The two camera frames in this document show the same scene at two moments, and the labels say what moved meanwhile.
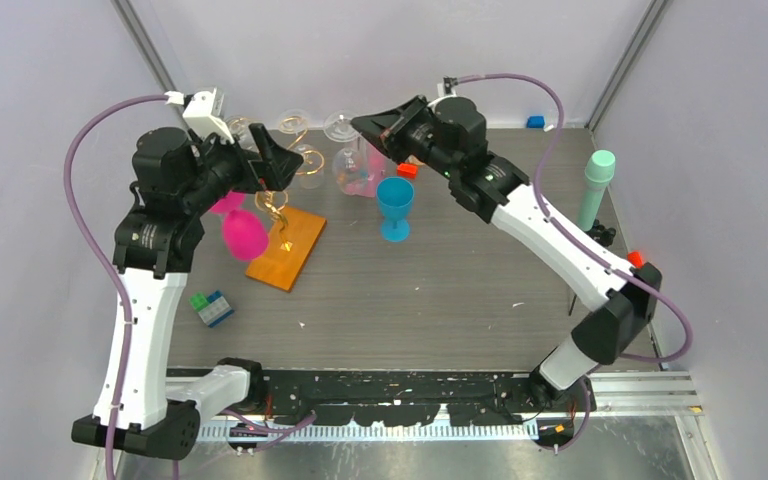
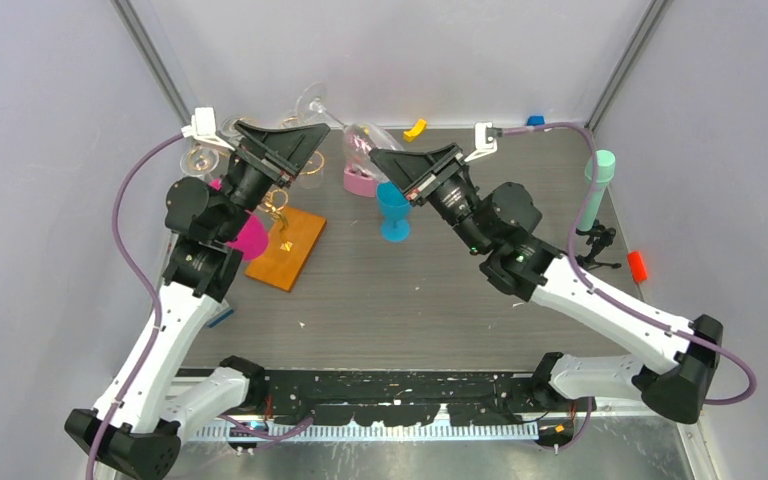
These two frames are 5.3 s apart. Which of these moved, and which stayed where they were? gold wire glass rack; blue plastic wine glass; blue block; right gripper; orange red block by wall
Moved: right gripper
Stayed: gold wire glass rack; blue block; orange red block by wall; blue plastic wine glass
